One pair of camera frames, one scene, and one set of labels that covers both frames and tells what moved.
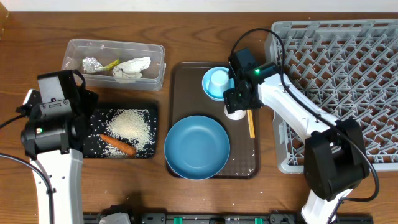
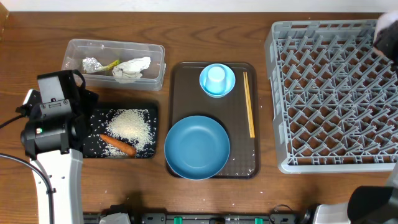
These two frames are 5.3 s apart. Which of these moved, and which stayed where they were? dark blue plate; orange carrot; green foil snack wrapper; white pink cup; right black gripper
Moved: white pink cup; right black gripper
Stayed: orange carrot; dark blue plate; green foil snack wrapper
